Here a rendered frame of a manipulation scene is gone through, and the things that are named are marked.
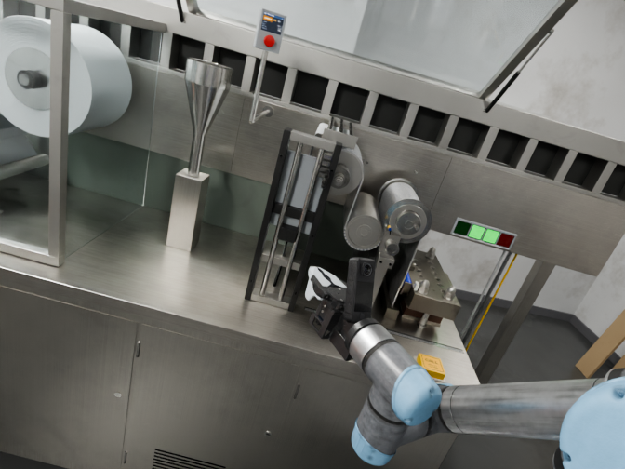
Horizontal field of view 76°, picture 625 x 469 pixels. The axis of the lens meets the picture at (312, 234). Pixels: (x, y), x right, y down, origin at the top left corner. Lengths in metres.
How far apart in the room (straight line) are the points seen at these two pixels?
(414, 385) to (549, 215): 1.28
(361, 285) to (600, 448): 0.41
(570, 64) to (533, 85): 0.29
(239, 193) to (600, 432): 1.43
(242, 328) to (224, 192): 0.68
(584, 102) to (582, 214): 2.11
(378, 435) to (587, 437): 0.34
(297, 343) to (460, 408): 0.57
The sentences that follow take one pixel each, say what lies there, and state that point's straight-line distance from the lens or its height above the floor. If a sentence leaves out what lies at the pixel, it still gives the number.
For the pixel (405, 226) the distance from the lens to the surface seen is 1.28.
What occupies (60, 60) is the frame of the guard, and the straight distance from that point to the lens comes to 1.18.
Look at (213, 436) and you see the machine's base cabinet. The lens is 1.51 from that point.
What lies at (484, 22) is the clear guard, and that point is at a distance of 1.39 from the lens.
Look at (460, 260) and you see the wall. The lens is 3.87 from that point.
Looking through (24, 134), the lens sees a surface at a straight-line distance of 1.29.
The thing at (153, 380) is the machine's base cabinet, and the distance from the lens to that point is 1.41.
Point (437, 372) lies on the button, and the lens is 1.27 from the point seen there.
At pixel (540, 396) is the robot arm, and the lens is 0.66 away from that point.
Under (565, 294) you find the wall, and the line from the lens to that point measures 4.58.
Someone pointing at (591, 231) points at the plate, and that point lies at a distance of 1.91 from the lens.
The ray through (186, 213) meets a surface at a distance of 1.45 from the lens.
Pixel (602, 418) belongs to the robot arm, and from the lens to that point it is 0.44.
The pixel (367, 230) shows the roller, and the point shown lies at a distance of 1.30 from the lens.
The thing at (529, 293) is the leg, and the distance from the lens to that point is 2.14.
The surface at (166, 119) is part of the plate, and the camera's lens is 1.68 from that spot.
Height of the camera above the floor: 1.62
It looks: 23 degrees down
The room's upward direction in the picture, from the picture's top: 16 degrees clockwise
